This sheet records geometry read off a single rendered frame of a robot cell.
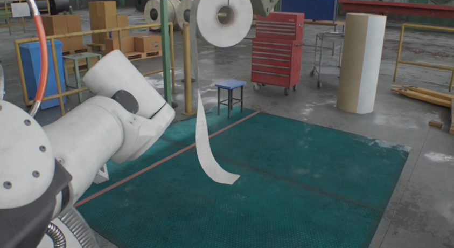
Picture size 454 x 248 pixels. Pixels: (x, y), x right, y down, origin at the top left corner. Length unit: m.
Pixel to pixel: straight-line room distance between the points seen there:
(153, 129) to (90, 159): 0.11
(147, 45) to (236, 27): 7.68
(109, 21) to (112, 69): 9.87
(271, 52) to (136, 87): 4.83
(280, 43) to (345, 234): 3.37
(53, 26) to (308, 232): 8.38
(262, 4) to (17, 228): 0.92
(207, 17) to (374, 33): 3.94
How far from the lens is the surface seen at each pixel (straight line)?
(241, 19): 0.90
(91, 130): 0.34
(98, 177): 0.61
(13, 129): 0.25
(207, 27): 0.86
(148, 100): 0.44
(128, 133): 0.38
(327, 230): 2.48
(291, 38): 5.21
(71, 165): 0.30
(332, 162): 3.37
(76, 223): 0.92
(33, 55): 4.98
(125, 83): 0.44
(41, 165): 0.24
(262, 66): 5.33
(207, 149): 0.92
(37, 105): 0.59
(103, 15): 10.33
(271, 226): 2.44
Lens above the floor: 1.51
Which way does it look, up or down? 21 degrees down
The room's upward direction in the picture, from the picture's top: 1 degrees clockwise
